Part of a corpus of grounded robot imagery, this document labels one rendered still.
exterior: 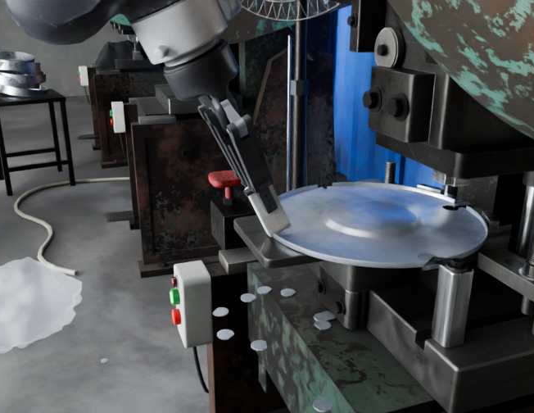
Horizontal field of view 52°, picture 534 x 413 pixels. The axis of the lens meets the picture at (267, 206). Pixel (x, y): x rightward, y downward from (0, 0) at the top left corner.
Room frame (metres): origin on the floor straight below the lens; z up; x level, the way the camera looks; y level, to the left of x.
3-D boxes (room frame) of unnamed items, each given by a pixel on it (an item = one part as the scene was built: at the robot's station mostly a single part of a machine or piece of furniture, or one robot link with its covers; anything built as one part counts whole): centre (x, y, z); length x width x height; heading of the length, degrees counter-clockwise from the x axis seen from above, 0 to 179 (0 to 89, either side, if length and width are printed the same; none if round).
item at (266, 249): (0.66, -0.09, 0.72); 0.25 x 0.14 x 0.14; 110
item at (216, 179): (0.96, 0.07, 0.72); 0.07 x 0.06 x 0.08; 110
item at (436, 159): (0.72, -0.26, 0.86); 0.20 x 0.16 x 0.05; 20
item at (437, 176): (0.72, -0.25, 0.84); 0.05 x 0.03 x 0.04; 20
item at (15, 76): (3.32, 1.47, 0.40); 0.45 x 0.40 x 0.79; 32
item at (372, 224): (0.68, -0.14, 0.78); 0.29 x 0.29 x 0.01
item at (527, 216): (0.67, -0.34, 0.81); 0.02 x 0.02 x 0.14
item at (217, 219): (0.94, 0.06, 0.62); 0.10 x 0.06 x 0.20; 20
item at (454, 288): (0.51, -0.20, 0.75); 0.03 x 0.03 x 0.10; 20
